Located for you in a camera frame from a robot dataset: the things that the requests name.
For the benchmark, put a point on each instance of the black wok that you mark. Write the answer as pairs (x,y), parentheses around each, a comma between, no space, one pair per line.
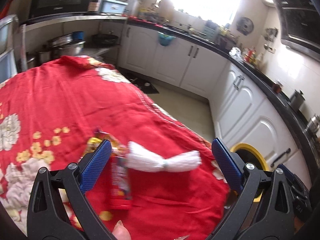
(105,38)

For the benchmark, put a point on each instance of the dark floor mat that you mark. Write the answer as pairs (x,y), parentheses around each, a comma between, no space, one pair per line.
(140,80)

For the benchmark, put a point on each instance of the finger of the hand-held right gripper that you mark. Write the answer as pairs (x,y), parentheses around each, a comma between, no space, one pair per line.
(291,177)

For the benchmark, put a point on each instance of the blue plastic storage box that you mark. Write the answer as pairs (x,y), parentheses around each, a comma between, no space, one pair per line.
(113,3)

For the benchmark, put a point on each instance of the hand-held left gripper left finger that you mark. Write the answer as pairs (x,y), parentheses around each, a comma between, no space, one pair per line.
(96,166)

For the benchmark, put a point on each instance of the blue hanging bin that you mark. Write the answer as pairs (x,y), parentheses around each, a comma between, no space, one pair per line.
(166,39)

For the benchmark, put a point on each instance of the glass jar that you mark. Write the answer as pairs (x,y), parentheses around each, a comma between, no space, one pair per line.
(278,87)

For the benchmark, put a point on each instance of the colourful snack packet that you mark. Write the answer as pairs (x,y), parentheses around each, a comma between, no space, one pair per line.
(120,180)

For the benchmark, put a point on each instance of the black countertop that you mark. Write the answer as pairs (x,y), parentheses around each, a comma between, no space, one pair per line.
(250,72)

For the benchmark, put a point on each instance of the yellow trash bin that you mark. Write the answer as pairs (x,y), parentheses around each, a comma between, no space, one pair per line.
(250,150)

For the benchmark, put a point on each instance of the red floral blanket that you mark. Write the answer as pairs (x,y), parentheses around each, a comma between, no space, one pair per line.
(75,100)

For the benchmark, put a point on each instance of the white kitchen cabinets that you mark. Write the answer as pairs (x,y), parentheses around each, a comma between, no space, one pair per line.
(200,67)

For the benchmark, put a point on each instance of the metal shelf table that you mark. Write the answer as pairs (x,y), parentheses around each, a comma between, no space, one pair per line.
(75,20)

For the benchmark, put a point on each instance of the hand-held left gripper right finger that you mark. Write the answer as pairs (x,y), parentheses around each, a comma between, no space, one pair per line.
(227,165)

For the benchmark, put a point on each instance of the blue pot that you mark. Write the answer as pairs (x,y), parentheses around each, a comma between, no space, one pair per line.
(78,35)

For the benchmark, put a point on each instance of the range hood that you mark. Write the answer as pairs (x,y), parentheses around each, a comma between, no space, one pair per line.
(297,22)

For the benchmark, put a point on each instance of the steel pots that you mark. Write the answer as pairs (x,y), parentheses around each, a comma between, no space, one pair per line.
(66,46)

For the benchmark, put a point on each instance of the person's left hand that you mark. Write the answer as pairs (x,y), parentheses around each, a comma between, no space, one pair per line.
(121,231)

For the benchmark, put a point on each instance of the crumpled clear bag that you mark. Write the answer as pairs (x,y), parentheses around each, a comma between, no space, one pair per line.
(235,52)

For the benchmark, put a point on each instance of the group of condiment bottles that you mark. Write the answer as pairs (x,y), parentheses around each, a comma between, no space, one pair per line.
(250,55)

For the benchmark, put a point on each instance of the wall utensil rack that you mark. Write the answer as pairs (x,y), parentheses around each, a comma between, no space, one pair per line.
(271,33)

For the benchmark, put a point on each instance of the white towel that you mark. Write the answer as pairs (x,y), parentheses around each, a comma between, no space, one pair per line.
(150,158)

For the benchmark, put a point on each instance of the teal drawer organizer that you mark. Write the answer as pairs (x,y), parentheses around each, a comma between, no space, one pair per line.
(210,28)

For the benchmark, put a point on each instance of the steel cooking pot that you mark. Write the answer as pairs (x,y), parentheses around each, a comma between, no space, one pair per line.
(312,126)

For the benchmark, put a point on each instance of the grey box appliance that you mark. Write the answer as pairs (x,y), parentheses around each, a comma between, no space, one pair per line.
(7,47)

